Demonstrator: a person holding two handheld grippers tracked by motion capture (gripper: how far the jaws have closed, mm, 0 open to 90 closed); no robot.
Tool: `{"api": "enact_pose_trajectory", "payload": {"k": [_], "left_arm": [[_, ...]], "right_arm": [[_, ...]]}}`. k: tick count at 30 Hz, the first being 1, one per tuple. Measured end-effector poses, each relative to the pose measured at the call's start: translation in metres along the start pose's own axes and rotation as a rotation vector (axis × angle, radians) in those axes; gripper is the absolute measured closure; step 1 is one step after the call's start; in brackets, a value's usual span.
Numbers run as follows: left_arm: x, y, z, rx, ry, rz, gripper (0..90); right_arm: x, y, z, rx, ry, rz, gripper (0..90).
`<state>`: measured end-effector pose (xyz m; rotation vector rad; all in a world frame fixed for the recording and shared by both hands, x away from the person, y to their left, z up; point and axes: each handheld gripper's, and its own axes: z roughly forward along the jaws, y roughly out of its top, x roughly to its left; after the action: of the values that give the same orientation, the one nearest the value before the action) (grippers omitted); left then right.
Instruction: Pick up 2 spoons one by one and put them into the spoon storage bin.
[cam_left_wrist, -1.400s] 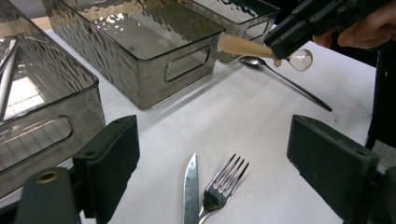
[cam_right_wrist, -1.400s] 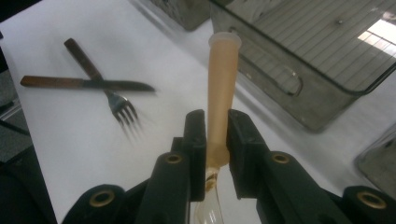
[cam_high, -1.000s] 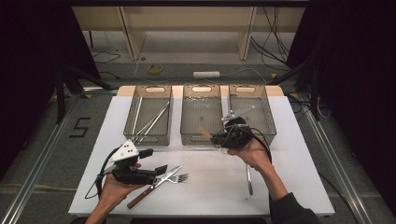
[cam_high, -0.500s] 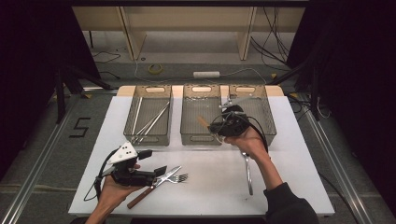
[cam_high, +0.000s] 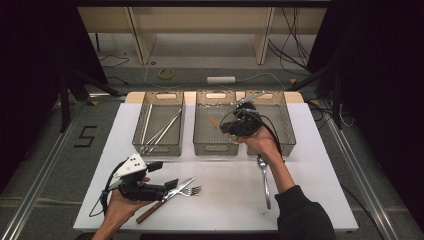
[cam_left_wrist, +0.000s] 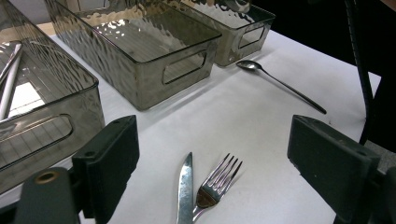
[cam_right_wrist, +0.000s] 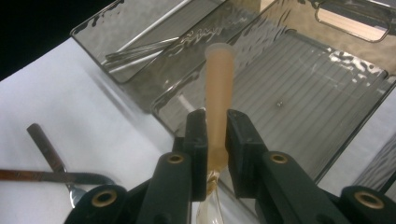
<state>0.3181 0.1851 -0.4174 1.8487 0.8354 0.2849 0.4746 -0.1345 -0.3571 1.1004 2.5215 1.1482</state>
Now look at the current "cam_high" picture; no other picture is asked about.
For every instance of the white power strip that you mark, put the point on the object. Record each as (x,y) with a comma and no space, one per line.
(221,80)

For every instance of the person's right hand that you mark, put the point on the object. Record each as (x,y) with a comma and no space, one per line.
(263,143)

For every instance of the grey translucent plastic bin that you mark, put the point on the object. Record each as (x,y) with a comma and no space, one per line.
(206,136)
(278,100)
(160,113)

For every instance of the person's left hand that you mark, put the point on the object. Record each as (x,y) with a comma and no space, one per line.
(120,208)

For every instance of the yellow tape roll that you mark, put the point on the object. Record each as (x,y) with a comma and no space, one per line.
(160,74)

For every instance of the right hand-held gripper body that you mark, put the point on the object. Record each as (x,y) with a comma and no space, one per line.
(245,121)

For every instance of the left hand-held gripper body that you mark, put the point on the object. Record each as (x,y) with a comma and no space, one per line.
(141,193)

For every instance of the metal chopstick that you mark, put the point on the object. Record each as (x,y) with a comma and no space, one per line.
(160,132)

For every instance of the light wooden shelf unit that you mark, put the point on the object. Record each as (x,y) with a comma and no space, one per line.
(140,40)

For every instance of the white chopstick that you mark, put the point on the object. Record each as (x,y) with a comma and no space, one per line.
(147,123)
(168,127)

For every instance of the black curtain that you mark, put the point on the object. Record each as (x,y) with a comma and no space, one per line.
(383,83)
(30,66)

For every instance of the white table cover sheet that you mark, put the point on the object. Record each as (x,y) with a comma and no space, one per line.
(320,150)

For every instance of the metal spoon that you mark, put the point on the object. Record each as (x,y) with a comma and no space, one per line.
(266,186)

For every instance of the black overhead frame bar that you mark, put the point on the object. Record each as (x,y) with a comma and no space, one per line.
(200,3)

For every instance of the metal fork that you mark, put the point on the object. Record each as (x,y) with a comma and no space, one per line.
(192,191)

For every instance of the wooden spoon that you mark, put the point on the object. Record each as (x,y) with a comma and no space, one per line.
(214,122)

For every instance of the black metal stand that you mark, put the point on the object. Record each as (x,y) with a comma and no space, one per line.
(64,106)
(336,106)

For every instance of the metal floor rail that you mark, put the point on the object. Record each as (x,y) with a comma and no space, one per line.
(36,186)
(360,173)

